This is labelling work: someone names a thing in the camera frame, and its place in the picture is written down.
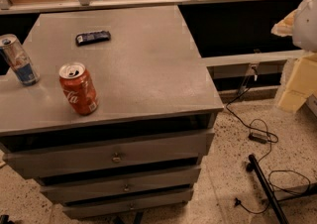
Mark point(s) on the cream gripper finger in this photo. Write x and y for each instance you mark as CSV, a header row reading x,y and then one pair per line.
x,y
301,84
284,27

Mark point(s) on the blue rxbar blueberry bar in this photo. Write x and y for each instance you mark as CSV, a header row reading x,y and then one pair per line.
x,y
88,38

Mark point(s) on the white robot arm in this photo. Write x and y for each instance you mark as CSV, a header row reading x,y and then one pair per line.
x,y
301,26

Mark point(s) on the red coca-cola can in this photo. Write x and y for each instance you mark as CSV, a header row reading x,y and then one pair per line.
x,y
78,88

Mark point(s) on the silver blue red bull can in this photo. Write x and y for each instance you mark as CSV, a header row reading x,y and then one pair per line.
x,y
19,61

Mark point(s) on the cardboard box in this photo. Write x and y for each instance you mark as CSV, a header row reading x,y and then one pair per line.
x,y
312,104

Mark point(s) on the black stand leg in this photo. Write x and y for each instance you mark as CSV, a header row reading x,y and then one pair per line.
x,y
254,165

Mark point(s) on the top grey drawer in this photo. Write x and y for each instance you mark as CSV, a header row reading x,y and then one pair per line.
x,y
110,154

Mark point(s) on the grey drawer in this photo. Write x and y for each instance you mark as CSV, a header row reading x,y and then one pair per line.
x,y
121,184
129,203
110,154

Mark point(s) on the middle grey drawer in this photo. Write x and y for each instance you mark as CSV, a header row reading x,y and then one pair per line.
x,y
121,184

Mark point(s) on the bottom grey drawer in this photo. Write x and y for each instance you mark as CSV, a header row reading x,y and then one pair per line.
x,y
129,203

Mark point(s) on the grey drawer cabinet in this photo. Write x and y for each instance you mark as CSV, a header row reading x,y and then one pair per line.
x,y
149,79

